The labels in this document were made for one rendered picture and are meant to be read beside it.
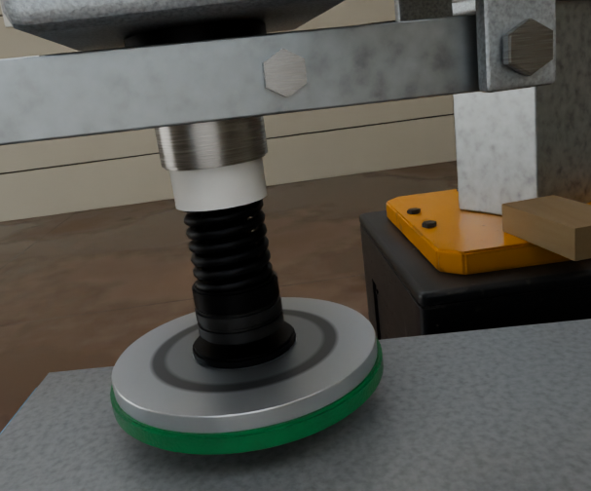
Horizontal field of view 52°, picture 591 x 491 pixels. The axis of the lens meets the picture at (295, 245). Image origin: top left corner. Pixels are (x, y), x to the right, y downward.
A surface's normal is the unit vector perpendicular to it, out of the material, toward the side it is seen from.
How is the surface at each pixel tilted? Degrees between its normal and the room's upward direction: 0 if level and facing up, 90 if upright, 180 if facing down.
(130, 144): 90
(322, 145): 90
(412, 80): 90
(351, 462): 0
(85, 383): 0
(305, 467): 0
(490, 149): 90
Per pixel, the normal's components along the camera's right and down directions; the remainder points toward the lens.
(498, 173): -0.83, 0.25
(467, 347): -0.12, -0.96
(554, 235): -0.97, 0.17
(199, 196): -0.32, 0.29
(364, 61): 0.16, 0.25
